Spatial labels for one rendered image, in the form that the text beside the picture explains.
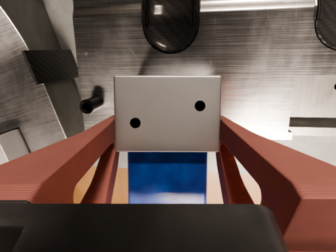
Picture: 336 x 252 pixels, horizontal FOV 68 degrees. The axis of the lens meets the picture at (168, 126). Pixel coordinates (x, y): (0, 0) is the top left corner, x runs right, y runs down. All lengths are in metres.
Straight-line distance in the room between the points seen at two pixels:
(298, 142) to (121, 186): 0.21
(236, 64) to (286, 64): 0.03
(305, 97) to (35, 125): 0.24
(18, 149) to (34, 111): 0.04
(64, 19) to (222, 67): 0.19
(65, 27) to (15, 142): 0.13
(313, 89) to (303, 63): 0.04
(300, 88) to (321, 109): 0.02
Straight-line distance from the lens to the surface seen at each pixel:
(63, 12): 0.31
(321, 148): 0.31
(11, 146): 0.27
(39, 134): 0.27
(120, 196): 0.33
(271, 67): 0.18
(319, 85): 0.22
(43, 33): 0.29
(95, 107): 0.18
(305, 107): 0.22
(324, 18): 0.19
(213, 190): 0.31
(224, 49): 0.18
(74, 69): 0.29
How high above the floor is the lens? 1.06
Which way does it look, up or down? 73 degrees down
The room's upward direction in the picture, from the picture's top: 152 degrees counter-clockwise
